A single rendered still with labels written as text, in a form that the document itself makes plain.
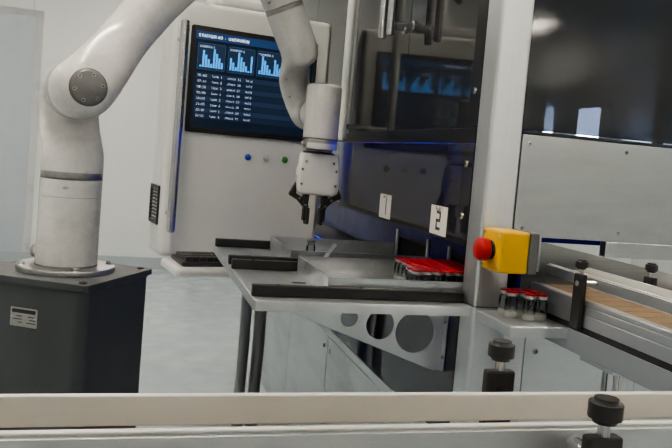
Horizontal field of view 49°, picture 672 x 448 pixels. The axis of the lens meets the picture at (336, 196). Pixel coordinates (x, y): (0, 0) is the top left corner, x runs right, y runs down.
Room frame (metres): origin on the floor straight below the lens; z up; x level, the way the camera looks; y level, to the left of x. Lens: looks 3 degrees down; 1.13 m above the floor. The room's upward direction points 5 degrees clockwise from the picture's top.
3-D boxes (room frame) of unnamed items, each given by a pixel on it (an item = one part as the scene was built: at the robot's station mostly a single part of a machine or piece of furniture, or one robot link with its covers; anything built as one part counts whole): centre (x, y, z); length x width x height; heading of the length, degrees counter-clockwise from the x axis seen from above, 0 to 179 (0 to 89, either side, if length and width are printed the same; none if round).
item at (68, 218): (1.48, 0.53, 0.95); 0.19 x 0.19 x 0.18
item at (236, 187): (2.31, 0.32, 1.19); 0.50 x 0.19 x 0.78; 116
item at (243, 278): (1.64, -0.02, 0.87); 0.70 x 0.48 x 0.02; 15
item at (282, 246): (1.82, -0.04, 0.90); 0.34 x 0.26 x 0.04; 105
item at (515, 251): (1.28, -0.31, 0.99); 0.08 x 0.07 x 0.07; 105
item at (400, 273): (1.50, -0.17, 0.90); 0.18 x 0.02 x 0.05; 15
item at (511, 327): (1.28, -0.35, 0.87); 0.14 x 0.13 x 0.02; 105
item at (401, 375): (2.34, 0.01, 0.73); 1.98 x 0.01 x 0.25; 15
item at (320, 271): (1.49, -0.13, 0.90); 0.34 x 0.26 x 0.04; 105
